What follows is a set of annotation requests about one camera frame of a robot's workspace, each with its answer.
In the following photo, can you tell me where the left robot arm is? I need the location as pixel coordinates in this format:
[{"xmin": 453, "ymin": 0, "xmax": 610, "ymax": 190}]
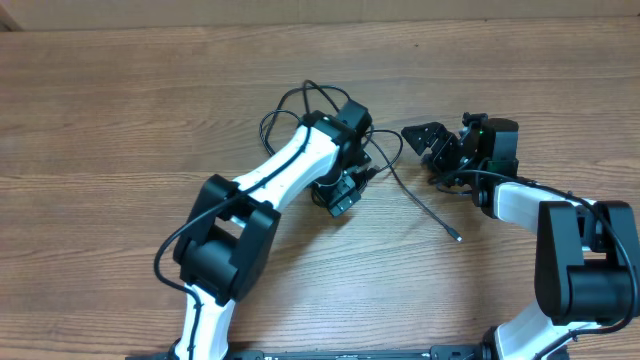
[{"xmin": 168, "ymin": 100, "xmax": 374, "ymax": 359}]

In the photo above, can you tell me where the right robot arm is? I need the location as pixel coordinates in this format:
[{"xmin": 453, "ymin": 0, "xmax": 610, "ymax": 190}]
[{"xmin": 401, "ymin": 113, "xmax": 639, "ymax": 359}]

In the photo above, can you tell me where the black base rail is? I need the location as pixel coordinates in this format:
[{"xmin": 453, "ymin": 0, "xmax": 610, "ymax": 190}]
[{"xmin": 124, "ymin": 343, "xmax": 571, "ymax": 360}]

